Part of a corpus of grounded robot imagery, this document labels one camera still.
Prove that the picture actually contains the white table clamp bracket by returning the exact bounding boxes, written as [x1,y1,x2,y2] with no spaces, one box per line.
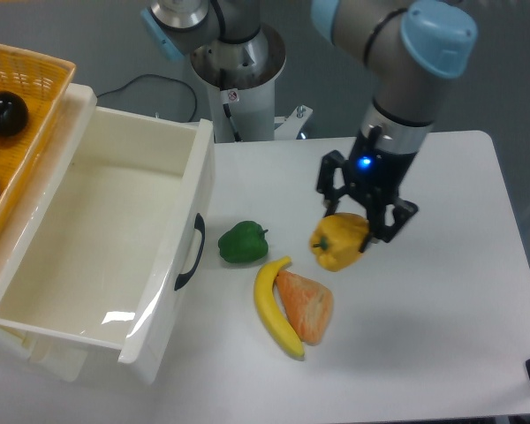
[274,104,314,140]

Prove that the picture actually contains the yellow bell pepper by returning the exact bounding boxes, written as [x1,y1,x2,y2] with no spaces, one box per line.
[309,213,369,272]

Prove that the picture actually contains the black cable on floor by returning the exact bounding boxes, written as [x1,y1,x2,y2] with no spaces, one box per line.
[95,73,199,123]

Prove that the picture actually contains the black glossy ball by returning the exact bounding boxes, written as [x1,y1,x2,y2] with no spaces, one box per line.
[0,90,29,137]

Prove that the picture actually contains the green bell pepper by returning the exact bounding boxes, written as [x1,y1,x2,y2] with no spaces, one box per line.
[218,221,269,264]

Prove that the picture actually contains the orange woven plastic basket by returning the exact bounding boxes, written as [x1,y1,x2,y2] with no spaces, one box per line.
[0,44,76,233]

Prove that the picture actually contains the orange bread wedge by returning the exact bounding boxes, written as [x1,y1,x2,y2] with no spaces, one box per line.
[276,270,334,345]

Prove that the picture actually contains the yellow banana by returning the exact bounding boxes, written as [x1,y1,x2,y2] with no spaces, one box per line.
[254,256,305,360]

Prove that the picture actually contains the white drawer cabinet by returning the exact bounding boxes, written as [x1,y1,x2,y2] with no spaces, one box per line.
[0,84,96,382]

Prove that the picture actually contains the white open upper drawer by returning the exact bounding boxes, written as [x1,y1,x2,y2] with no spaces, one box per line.
[0,107,214,384]

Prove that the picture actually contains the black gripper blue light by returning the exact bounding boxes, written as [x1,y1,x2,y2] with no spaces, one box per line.
[316,125,419,252]

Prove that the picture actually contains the dark blue drawer handle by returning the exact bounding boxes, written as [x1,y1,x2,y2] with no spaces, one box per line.
[174,213,206,292]

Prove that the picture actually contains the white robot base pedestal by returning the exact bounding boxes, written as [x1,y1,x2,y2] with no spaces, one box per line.
[190,24,286,143]

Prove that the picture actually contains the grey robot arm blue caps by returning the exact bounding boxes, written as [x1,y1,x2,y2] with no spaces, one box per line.
[140,1,478,249]

